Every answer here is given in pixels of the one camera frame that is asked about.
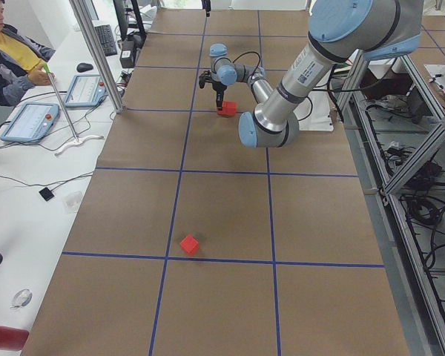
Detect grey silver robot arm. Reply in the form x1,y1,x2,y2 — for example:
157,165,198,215
199,0,423,148

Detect black computer mouse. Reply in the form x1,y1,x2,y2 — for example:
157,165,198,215
76,62,93,73

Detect black power adapter brick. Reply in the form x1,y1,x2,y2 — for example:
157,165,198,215
119,40,136,69

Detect black floor cable bundle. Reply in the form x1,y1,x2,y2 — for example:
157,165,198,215
396,192,445,275

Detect far blue teach pendant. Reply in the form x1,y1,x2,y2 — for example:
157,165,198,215
64,74,107,108

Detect blue teach pendant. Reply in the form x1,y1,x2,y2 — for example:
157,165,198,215
64,74,107,108
0,102,60,143

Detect black computer keyboard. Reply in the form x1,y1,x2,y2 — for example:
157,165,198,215
94,24,118,56

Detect small black square puck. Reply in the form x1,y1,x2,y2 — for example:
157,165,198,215
39,187,55,202

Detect black braided camera cable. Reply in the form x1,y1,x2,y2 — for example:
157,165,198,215
231,50,264,75

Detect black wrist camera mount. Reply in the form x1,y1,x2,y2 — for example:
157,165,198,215
198,70,214,89

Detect clear plastic round object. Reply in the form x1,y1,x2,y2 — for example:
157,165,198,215
10,289,33,309

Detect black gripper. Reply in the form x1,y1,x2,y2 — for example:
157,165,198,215
212,81,227,111

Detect thin metal stand rod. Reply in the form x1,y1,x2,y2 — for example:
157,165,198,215
43,62,105,157

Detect aluminium frame column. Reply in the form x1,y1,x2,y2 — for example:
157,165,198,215
69,0,124,113

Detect dark red cylinder object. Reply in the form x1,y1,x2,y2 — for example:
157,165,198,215
0,326,29,352

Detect near blue teach pendant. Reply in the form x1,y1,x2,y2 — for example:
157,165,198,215
0,102,60,143

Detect aluminium frame rack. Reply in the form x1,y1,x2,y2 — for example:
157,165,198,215
329,49,445,355

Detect seated man yellow shirt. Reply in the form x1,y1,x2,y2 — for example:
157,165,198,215
0,1,55,107

